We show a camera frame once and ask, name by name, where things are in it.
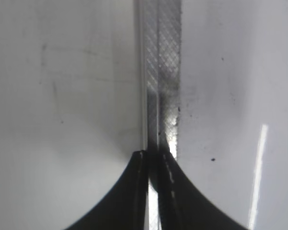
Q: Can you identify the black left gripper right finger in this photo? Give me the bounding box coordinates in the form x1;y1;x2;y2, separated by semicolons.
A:
148;144;245;230

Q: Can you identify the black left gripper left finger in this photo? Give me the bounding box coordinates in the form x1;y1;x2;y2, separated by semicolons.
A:
67;150;148;230

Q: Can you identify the white board with grey frame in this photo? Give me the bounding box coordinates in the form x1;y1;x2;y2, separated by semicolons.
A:
0;0;288;230

